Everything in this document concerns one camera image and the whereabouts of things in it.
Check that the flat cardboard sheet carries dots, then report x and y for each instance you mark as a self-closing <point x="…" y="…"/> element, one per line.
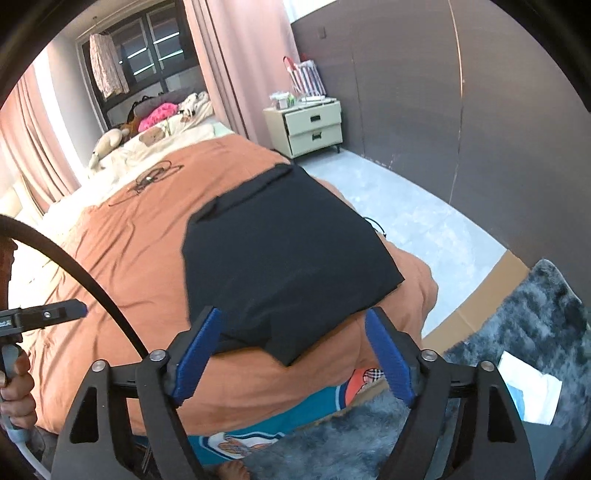
<point x="485" y="295"/>

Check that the white paper sheet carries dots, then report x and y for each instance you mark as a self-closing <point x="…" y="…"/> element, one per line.
<point x="531" y="387"/>

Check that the black and white spotted plush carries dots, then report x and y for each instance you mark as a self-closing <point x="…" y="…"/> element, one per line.
<point x="191" y="102"/>

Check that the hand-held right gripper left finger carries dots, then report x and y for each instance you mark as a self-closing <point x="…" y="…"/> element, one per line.
<point x="198" y="355"/>

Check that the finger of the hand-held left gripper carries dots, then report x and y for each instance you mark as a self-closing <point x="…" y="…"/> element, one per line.
<point x="55" y="314"/>

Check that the dark window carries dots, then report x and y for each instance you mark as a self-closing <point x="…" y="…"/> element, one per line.
<point x="152" y="41"/>

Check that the person's bare foot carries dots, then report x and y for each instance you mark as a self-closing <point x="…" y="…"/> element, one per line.
<point x="233" y="471"/>

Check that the cream bed sheet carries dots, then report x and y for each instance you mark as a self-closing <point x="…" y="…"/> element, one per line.
<point x="138" y="150"/>

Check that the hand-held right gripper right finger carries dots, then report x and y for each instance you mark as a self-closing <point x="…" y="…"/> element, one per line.
<point x="390" y="355"/>

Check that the beige plush toy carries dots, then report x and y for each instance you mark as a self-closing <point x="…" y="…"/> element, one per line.
<point x="108" y="143"/>

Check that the grey shaggy rug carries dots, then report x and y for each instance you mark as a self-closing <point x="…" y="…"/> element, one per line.
<point x="531" y="314"/>

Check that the cream nightstand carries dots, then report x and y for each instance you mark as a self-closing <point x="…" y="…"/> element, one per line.
<point x="309" y="127"/>

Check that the black pants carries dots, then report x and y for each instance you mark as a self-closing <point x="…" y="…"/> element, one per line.
<point x="286" y="258"/>

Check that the pink fluffy cloth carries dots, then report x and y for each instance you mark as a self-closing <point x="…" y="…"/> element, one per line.
<point x="159" y="113"/>

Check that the pink curtain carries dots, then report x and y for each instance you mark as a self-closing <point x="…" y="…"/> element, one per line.
<point x="240" y="69"/>
<point x="37" y="152"/>

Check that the teal printed bed sheet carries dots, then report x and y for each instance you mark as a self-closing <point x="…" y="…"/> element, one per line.
<point x="332" y="399"/>

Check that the brown fleece blanket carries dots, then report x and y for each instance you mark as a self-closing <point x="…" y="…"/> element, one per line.
<point x="129" y="240"/>

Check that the floral hanging garment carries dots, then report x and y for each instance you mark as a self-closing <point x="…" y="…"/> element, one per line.
<point x="108" y="64"/>

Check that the person's left hand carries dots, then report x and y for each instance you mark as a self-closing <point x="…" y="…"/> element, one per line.
<point x="21" y="401"/>

